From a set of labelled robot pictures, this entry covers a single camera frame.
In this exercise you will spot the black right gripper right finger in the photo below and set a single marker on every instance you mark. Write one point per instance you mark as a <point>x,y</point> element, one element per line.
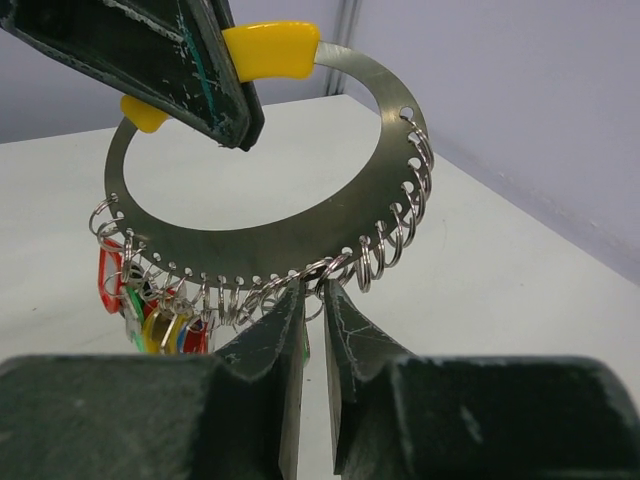
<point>398,415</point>

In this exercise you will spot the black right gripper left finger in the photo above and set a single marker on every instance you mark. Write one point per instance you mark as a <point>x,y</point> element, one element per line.
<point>232,414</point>

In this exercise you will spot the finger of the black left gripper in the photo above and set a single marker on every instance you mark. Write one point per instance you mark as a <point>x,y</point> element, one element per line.
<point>235,65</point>
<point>168,54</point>

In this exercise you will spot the metal keyring with coloured keys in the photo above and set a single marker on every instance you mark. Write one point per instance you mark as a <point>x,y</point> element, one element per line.
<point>173,281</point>

